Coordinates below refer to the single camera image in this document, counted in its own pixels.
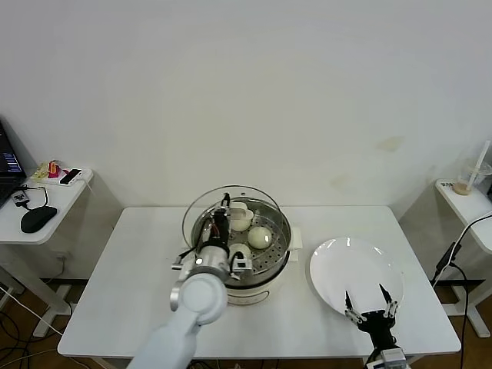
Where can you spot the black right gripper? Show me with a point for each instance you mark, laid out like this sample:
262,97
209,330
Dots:
376,326

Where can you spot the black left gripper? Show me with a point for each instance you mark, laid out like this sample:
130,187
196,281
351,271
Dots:
221,230

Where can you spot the white steamed baozi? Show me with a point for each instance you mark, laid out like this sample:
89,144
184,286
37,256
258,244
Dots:
259,237
238,249
241,226

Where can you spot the perforated steel steamer basket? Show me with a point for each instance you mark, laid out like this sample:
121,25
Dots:
276,246

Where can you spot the steel steamer pot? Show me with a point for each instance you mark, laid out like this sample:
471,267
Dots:
253,294

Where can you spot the white round plate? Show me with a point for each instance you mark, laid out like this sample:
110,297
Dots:
346,269

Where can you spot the white side table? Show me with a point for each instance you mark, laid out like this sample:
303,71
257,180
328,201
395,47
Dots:
65,198
473,203

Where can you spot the white flat box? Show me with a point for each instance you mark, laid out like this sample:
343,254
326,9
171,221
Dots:
78,179

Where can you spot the clear plastic drink cup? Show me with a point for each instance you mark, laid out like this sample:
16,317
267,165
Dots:
461,188

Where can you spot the black smartphone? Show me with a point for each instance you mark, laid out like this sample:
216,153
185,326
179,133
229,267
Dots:
71,175

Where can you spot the yellow snack packet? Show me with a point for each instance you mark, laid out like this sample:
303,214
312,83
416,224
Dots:
40,171

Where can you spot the white drinking straw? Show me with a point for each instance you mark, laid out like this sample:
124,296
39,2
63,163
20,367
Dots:
482,157

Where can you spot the black computer mouse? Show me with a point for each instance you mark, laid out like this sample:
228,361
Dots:
37,219

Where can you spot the black laptop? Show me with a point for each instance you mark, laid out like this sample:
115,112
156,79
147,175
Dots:
7,161

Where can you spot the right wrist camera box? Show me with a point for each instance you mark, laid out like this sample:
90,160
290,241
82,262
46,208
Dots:
394,357

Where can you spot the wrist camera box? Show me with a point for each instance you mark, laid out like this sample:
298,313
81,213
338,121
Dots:
394,357
241,265

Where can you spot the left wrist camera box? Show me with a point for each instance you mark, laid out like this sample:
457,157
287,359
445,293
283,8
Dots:
241,265

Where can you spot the white wall outlet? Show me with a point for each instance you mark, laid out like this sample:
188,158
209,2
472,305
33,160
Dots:
64,254

